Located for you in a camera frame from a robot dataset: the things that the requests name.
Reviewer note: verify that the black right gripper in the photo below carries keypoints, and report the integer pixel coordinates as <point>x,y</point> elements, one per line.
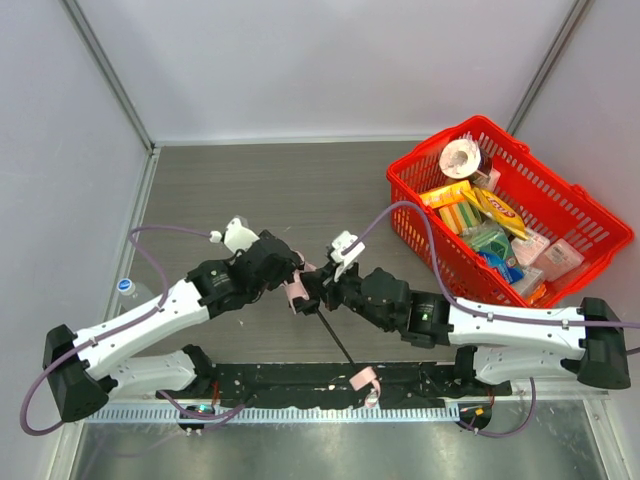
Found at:
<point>321,288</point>

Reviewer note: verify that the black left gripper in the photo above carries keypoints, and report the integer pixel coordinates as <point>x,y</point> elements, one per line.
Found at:
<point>288,258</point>

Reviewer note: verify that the pink and black umbrella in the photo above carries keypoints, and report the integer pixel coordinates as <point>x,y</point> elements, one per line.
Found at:
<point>304,294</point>

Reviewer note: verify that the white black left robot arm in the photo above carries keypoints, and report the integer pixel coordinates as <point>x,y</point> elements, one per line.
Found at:
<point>80,366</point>

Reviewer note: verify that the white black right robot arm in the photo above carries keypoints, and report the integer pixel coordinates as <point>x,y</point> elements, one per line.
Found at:
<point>495,343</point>

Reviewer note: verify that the clear plastic water bottle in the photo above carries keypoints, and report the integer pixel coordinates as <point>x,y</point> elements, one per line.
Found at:
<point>132,294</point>

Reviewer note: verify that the yellow green sponge pack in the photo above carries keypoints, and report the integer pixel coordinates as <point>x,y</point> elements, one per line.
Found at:
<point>459,217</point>

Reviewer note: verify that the orange snack box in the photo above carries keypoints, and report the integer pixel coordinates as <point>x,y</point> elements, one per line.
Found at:
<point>445,195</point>

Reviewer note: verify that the green snack packet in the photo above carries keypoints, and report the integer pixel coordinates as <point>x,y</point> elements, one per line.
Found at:
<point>489,238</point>

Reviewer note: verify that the blue snack packet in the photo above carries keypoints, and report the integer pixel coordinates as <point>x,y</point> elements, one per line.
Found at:
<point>509,269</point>

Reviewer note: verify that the toilet paper roll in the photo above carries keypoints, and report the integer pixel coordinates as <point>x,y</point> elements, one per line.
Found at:
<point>460,158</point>

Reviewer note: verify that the yellow Lays chips bag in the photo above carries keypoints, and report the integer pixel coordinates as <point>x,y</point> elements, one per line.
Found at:
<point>496,209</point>

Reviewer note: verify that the dark brown jar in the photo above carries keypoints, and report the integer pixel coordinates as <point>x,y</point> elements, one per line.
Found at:
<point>482,176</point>

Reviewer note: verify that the red plastic shopping basket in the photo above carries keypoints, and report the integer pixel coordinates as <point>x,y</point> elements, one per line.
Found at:
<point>544,200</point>

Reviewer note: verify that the pink packaged item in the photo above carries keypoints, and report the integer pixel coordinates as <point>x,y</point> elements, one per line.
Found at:
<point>528,250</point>

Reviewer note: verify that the clear labelled plastic container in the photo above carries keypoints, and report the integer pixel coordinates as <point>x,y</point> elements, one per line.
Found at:
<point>557,260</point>

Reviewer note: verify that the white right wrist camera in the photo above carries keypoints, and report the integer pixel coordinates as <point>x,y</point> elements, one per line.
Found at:
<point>344,250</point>

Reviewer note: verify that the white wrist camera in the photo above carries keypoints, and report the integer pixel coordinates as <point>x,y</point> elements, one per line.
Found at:
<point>344,250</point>
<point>236,235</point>

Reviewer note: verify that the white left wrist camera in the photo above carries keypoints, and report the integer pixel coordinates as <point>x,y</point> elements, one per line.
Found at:
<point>236,235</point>

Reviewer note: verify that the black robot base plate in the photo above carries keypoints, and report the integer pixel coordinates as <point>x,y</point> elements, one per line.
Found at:
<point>326,386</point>

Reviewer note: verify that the white slotted cable duct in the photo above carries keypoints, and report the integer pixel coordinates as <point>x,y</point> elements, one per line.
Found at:
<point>157,413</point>

